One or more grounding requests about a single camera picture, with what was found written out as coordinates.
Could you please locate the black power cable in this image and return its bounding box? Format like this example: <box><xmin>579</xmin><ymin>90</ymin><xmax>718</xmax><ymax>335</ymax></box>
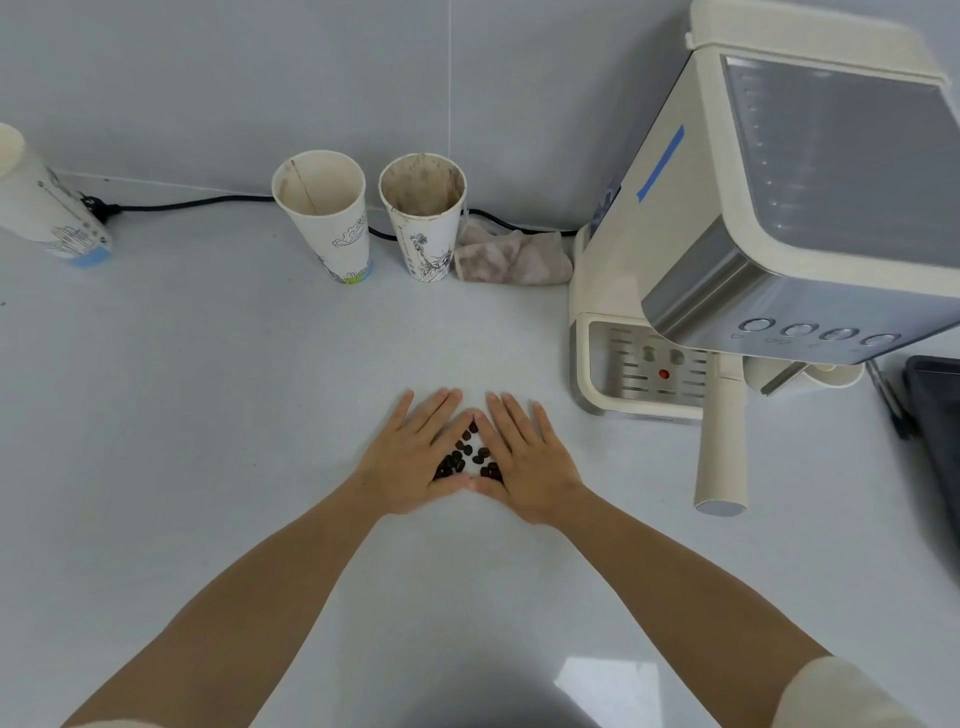
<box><xmin>78</xmin><ymin>193</ymin><xmax>580</xmax><ymax>243</ymax></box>

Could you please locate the stained brown cloth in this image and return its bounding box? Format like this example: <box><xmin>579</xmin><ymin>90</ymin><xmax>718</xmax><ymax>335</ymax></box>
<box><xmin>453</xmin><ymin>219</ymin><xmax>576</xmax><ymax>287</ymax></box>

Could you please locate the cream portafilter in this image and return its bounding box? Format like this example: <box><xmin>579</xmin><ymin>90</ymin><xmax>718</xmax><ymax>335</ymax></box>
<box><xmin>692</xmin><ymin>358</ymin><xmax>866</xmax><ymax>519</ymax></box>

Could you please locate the cream sleeve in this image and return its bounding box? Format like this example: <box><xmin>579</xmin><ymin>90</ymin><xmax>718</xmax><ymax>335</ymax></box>
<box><xmin>771</xmin><ymin>655</ymin><xmax>929</xmax><ymax>728</ymax></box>

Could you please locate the paper cup with blue base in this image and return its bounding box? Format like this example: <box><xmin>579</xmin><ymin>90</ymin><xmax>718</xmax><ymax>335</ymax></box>
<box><xmin>0</xmin><ymin>122</ymin><xmax>115</xmax><ymax>269</ymax></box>

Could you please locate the person's right hand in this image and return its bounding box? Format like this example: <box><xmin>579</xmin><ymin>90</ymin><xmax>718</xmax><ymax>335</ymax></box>
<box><xmin>468</xmin><ymin>391</ymin><xmax>591</xmax><ymax>527</ymax></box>

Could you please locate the black tray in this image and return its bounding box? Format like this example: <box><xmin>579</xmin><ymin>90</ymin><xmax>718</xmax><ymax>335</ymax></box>
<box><xmin>899</xmin><ymin>355</ymin><xmax>960</xmax><ymax>588</ymax></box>

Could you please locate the pile of coffee beans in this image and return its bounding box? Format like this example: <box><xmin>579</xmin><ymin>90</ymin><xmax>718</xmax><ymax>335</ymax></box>
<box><xmin>432</xmin><ymin>420</ymin><xmax>505</xmax><ymax>486</ymax></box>

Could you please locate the person's right forearm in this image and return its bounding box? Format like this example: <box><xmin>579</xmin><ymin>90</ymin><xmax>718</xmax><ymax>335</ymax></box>
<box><xmin>556</xmin><ymin>487</ymin><xmax>835</xmax><ymax>728</ymax></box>

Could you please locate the person's left hand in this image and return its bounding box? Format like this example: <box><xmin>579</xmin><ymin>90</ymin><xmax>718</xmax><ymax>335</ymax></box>
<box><xmin>351</xmin><ymin>387</ymin><xmax>478</xmax><ymax>518</ymax></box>

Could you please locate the person's left forearm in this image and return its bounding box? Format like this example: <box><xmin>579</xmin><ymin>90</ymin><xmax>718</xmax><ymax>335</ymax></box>
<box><xmin>63</xmin><ymin>480</ymin><xmax>391</xmax><ymax>728</ymax></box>

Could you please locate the paper cup with cloud print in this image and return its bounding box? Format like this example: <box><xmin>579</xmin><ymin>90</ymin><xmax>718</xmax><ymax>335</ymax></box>
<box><xmin>271</xmin><ymin>150</ymin><xmax>375</xmax><ymax>287</ymax></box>

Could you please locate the cream espresso machine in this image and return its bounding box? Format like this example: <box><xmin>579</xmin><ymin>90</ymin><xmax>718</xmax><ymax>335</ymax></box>
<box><xmin>567</xmin><ymin>0</ymin><xmax>960</xmax><ymax>429</ymax></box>

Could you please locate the blue tape strip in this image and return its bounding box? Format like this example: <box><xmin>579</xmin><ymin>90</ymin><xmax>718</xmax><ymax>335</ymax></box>
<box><xmin>636</xmin><ymin>124</ymin><xmax>687</xmax><ymax>204</ymax></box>

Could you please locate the paper cup with statue print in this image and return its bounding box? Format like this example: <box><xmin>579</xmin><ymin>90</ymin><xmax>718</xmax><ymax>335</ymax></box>
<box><xmin>378</xmin><ymin>153</ymin><xmax>468</xmax><ymax>285</ymax></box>

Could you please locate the dark pen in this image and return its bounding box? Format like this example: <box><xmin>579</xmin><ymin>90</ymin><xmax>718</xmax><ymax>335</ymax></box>
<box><xmin>865</xmin><ymin>359</ymin><xmax>914</xmax><ymax>441</ymax></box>

